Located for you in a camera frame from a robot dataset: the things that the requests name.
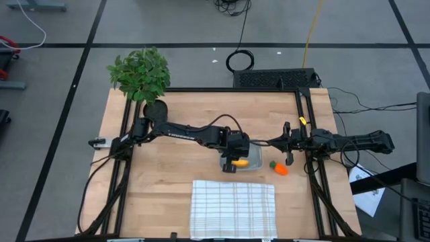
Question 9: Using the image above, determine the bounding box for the black plant pot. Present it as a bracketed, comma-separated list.
[142, 99, 169, 124]

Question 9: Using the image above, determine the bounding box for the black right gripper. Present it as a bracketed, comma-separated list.
[267, 121, 312, 167]

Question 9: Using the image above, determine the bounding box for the black computer keyboard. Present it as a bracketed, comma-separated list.
[412, 197, 430, 242]

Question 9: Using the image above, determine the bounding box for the white checked cloth towel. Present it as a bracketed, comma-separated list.
[189, 179, 279, 240]

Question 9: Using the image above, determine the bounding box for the yellow hanging cable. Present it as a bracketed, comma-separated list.
[301, 0, 324, 69]

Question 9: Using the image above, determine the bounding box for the white plastic storage bin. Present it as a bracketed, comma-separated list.
[220, 139, 264, 172]

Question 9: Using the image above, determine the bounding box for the black aluminium table frame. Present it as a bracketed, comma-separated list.
[75, 87, 362, 240]

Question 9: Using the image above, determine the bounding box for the grey metal stand foot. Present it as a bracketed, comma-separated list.
[5, 0, 68, 11]
[0, 80, 27, 91]

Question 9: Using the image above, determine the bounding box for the black diagonal beam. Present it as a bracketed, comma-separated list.
[349, 162, 418, 196]

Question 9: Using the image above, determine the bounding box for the orange toy carrot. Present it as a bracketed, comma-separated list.
[269, 160, 290, 176]

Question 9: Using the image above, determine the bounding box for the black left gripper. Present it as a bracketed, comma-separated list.
[220, 129, 251, 174]

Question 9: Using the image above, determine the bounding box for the black tangled cable bundle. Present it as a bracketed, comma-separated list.
[213, 0, 253, 17]

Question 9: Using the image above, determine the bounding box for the red curved tube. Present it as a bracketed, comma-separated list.
[0, 35, 22, 81]

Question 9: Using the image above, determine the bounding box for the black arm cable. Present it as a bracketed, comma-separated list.
[197, 113, 244, 134]
[340, 138, 361, 169]

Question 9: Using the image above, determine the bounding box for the green artificial plant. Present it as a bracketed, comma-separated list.
[106, 46, 171, 105]

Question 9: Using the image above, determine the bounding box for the white printed paper sheet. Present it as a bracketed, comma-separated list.
[348, 163, 386, 218]

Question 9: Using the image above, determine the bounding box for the white cable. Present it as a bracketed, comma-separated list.
[0, 0, 47, 51]

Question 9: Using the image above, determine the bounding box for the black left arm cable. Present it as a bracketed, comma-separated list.
[197, 113, 244, 134]

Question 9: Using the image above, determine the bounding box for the black perforated computer case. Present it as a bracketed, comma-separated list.
[232, 68, 320, 89]

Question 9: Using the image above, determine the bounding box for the grey desk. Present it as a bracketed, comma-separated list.
[398, 177, 430, 242]

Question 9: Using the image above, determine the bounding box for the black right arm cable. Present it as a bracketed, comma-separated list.
[340, 138, 361, 169]

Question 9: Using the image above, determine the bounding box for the black coiled cable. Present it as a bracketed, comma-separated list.
[225, 0, 255, 73]

